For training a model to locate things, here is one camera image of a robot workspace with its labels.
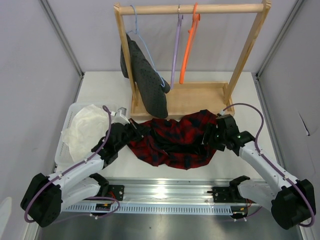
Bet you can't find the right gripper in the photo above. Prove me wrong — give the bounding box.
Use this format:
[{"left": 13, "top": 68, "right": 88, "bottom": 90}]
[{"left": 198, "top": 122, "right": 227, "bottom": 152}]

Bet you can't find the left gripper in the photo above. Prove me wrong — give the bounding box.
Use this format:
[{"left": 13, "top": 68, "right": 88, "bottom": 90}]
[{"left": 115, "top": 118, "right": 150, "bottom": 152}]

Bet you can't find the red plaid skirt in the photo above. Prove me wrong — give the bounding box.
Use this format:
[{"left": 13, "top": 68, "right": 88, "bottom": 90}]
[{"left": 128, "top": 109, "right": 217, "bottom": 170}]

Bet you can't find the purple plastic hanger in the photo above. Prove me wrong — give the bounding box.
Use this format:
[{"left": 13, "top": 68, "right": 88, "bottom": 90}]
[{"left": 170, "top": 4, "right": 183, "bottom": 90}]

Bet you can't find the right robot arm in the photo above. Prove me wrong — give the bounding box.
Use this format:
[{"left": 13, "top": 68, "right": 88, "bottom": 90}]
[{"left": 203, "top": 114, "right": 316, "bottom": 230}]

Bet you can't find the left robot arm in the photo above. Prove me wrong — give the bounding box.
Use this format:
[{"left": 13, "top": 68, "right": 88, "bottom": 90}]
[{"left": 20, "top": 119, "right": 150, "bottom": 228}]

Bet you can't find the orange plastic hanger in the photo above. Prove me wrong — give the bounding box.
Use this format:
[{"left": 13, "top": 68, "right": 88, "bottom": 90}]
[{"left": 179, "top": 2, "right": 201, "bottom": 84}]

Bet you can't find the white cloth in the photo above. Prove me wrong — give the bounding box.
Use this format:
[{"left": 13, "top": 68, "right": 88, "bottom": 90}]
[{"left": 61, "top": 103, "right": 116, "bottom": 162}]

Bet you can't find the wooden clothes rack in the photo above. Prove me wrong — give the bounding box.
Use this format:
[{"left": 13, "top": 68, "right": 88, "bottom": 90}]
[{"left": 113, "top": 0, "right": 272, "bottom": 120}]

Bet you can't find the grey dotted garment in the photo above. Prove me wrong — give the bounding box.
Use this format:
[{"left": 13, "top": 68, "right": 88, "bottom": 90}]
[{"left": 126, "top": 35, "right": 170, "bottom": 119}]

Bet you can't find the white plastic basket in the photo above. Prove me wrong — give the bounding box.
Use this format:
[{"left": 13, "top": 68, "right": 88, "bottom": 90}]
[{"left": 55, "top": 101, "right": 120, "bottom": 166}]

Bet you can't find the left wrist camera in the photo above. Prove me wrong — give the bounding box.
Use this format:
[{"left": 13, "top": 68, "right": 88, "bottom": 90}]
[{"left": 114, "top": 107, "right": 130, "bottom": 125}]

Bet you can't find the aluminium mounting rail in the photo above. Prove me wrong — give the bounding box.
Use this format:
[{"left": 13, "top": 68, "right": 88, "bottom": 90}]
[{"left": 33, "top": 177, "right": 271, "bottom": 202}]

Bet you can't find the slotted cable duct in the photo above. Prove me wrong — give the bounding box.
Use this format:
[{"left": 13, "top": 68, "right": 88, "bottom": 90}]
[{"left": 63, "top": 202, "right": 233, "bottom": 216}]

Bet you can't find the light blue wire hanger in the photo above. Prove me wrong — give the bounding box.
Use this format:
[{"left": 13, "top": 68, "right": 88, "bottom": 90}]
[{"left": 126, "top": 5, "right": 166, "bottom": 88}]

